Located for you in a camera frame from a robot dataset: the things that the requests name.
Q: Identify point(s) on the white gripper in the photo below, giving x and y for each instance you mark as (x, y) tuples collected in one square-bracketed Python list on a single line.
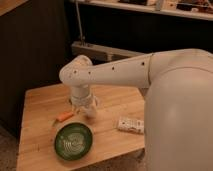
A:
[(82, 96)]

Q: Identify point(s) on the orange pepper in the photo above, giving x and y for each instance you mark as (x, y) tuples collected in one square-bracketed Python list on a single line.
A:
[(62, 117)]

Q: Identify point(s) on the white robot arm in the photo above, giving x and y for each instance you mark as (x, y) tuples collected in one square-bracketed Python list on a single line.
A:
[(178, 112)]

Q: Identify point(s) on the green round plate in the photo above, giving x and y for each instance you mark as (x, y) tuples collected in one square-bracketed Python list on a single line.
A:
[(73, 141)]

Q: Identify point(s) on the white plastic bottle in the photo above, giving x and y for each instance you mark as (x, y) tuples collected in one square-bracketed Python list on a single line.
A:
[(131, 125)]

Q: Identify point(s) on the metal vertical pole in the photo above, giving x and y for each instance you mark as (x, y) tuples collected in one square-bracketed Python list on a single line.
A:
[(79, 22)]

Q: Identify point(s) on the cluttered background shelf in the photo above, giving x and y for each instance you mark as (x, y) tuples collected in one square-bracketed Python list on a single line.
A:
[(195, 9)]

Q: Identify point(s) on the grey metal rail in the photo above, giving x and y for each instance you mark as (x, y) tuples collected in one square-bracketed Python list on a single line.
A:
[(102, 53)]

